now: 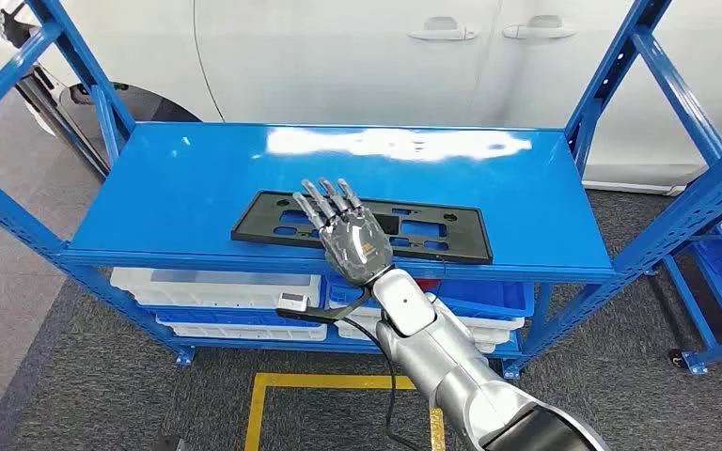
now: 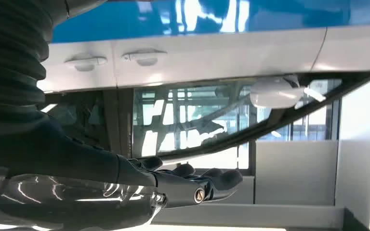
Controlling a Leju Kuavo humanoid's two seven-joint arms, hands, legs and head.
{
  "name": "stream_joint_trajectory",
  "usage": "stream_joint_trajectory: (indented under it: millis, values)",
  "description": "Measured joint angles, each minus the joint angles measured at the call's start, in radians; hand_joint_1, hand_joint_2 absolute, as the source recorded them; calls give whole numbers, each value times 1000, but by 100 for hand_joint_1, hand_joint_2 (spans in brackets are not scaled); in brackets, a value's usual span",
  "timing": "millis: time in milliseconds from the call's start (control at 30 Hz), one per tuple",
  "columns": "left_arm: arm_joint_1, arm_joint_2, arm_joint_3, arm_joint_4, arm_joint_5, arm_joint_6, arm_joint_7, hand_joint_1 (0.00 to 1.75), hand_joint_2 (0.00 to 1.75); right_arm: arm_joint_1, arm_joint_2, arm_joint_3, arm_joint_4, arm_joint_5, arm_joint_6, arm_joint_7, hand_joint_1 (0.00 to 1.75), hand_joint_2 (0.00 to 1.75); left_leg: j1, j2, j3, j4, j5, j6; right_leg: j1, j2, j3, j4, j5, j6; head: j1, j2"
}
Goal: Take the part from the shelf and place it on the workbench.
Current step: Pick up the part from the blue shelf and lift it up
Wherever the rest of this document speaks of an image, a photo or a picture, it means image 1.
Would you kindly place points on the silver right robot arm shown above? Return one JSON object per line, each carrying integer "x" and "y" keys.
{"x": 448, "y": 355}

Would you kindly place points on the white car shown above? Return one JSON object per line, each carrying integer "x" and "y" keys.
{"x": 336, "y": 62}

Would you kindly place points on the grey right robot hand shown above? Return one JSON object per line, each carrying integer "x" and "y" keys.
{"x": 355, "y": 246}

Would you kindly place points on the yellow floor tape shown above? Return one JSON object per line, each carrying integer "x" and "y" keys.
{"x": 336, "y": 381}

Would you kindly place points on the black car wheel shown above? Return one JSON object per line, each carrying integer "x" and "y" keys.
{"x": 149, "y": 102}

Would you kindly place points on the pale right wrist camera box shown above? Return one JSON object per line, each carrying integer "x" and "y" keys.
{"x": 292, "y": 303}

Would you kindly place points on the small red item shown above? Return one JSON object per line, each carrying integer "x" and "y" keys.
{"x": 428, "y": 285}

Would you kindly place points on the black plastic bracket part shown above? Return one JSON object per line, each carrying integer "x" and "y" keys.
{"x": 255, "y": 225}

